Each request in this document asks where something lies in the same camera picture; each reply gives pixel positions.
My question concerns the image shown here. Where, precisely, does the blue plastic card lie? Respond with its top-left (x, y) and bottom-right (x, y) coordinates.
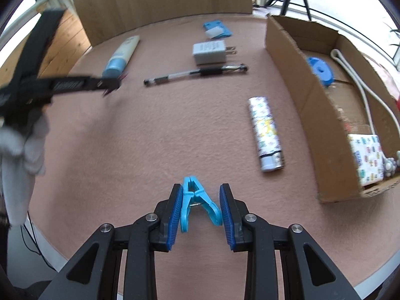
top-left (202, 20), bottom-right (233, 40)

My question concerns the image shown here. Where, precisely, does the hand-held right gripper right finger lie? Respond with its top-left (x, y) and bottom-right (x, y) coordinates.
top-left (219, 184), bottom-right (360, 300)

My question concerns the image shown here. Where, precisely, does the red rubber band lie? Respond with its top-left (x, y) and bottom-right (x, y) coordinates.
top-left (103, 72), bottom-right (129, 98)

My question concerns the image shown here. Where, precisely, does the white eraser block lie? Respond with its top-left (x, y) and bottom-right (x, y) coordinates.
top-left (204, 26), bottom-right (224, 40)

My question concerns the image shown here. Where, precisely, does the black cable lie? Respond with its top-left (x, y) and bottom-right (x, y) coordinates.
top-left (20, 211), bottom-right (63, 272)

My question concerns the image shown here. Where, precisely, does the wooden plank panel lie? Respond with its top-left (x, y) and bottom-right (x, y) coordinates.
top-left (0, 3), bottom-right (91, 79)

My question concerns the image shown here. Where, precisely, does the white sunscreen tube blue cap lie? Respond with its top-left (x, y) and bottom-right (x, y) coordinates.
top-left (102, 35), bottom-right (140, 79)

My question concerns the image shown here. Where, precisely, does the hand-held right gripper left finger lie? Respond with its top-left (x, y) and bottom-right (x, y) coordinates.
top-left (39, 184), bottom-right (184, 300)

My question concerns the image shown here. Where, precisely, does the person's left hand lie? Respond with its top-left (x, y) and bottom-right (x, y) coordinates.
top-left (0, 112), bottom-right (51, 226)

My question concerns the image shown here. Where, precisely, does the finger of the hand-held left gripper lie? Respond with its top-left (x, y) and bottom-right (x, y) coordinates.
top-left (50, 74), bottom-right (123, 97)

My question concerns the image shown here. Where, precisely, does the patterned tissue pack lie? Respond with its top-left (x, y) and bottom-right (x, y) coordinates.
top-left (347, 134), bottom-right (385, 186)

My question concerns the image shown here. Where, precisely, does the light blue clip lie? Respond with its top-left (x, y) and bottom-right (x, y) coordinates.
top-left (179, 176), bottom-right (223, 233)

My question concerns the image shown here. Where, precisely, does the round blue tape measure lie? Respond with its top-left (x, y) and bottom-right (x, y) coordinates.
top-left (307, 57), bottom-right (335, 87)

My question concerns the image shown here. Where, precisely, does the patterned lighter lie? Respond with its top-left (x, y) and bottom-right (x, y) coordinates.
top-left (248, 96), bottom-right (286, 172)

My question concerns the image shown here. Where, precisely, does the green spider plant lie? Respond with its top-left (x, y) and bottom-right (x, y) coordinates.
top-left (387, 22), bottom-right (400, 49)

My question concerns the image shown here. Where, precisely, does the black pen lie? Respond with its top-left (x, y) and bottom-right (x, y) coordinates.
top-left (144, 64), bottom-right (250, 86)

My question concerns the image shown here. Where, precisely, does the white charger adapter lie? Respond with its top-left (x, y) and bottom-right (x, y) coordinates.
top-left (192, 40), bottom-right (237, 66)

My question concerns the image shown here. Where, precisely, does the cardboard box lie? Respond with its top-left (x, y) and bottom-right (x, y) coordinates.
top-left (265, 14), bottom-right (400, 204)

